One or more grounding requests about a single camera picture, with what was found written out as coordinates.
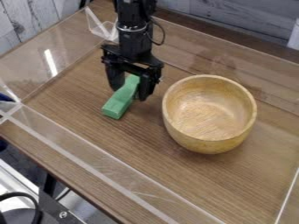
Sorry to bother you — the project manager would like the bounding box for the clear acrylic tray enclosure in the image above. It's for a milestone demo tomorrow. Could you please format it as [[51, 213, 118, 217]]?
[[0, 12, 299, 224]]

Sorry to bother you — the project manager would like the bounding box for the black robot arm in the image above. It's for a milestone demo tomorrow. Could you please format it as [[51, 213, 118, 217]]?
[[102, 0, 165, 102]]

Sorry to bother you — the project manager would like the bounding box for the black metal bracket with screw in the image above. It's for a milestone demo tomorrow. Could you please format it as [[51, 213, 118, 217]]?
[[39, 192, 87, 224]]

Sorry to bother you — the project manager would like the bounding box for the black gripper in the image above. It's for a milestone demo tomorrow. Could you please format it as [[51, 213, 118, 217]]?
[[102, 24, 165, 102]]

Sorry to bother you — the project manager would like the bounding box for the green rectangular block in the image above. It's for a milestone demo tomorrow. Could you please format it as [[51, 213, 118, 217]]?
[[102, 74, 141, 120]]

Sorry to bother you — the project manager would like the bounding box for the blue object at left edge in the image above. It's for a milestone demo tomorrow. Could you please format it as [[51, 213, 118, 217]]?
[[0, 93, 15, 102]]

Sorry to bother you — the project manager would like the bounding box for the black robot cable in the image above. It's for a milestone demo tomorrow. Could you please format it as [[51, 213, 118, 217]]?
[[146, 18, 166, 46]]

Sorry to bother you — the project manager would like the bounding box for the black cable bottom left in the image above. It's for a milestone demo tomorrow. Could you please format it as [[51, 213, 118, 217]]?
[[0, 192, 45, 224]]

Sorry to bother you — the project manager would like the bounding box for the light wooden bowl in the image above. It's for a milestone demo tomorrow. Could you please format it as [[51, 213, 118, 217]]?
[[162, 74, 258, 154]]

